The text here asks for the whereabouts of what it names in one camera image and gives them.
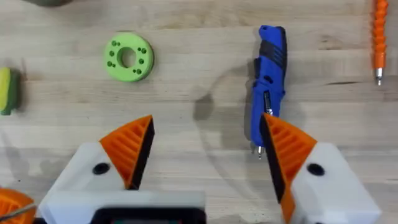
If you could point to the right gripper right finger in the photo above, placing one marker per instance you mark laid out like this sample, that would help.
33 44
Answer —
311 180

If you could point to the blue electric screwdriver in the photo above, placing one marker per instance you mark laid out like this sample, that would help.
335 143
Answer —
269 87

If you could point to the orange flexible screwdriver shaft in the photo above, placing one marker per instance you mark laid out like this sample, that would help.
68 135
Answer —
380 37

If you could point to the grey tub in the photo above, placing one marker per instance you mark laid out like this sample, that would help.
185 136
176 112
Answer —
48 2

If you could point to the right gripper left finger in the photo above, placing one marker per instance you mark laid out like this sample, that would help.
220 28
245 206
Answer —
124 155

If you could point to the orange ribbed wedge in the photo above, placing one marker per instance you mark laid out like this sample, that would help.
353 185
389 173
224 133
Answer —
14 207

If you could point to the green disc with holes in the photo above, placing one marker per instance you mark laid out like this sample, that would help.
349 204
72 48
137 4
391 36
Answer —
128 57

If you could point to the yellow green toy vegetable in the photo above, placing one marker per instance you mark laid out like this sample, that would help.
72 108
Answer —
8 91

